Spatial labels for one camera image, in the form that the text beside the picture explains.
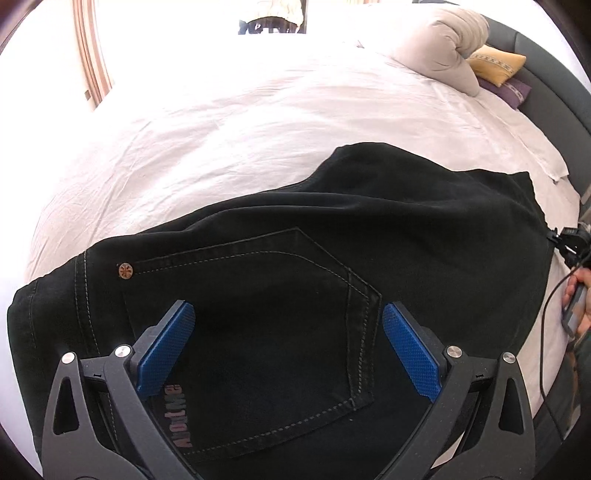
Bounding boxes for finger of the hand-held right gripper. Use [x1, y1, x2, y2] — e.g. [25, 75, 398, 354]
[546, 227, 578, 256]

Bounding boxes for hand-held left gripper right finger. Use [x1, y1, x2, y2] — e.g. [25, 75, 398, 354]
[372, 302, 536, 480]

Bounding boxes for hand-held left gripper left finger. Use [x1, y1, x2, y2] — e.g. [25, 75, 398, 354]
[41, 299, 197, 480]

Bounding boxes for black pants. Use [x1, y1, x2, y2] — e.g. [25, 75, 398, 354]
[7, 143, 561, 480]

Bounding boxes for person's right hand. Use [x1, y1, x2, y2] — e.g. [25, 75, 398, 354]
[561, 268, 591, 334]

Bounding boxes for white folded sheet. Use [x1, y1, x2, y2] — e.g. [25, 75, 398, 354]
[475, 85, 570, 183]

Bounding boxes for purple pillow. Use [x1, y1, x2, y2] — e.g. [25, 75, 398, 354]
[478, 76, 534, 112]

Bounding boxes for grey padded headboard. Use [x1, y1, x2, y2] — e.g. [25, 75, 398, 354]
[480, 14, 591, 195]

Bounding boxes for yellow patterned pillow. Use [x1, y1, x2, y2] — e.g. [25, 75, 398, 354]
[465, 50, 527, 87]

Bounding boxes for bed with white sheet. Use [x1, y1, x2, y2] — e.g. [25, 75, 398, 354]
[23, 37, 583, 418]

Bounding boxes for rolled beige duvet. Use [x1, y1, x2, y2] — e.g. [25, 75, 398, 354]
[355, 6, 490, 97]

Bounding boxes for beige curtain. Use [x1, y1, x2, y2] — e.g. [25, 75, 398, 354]
[71, 0, 115, 109]

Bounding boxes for beige puffer jacket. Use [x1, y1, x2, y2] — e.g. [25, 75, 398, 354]
[237, 0, 308, 36]

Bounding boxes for black cable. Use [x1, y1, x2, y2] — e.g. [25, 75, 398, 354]
[538, 268, 578, 444]

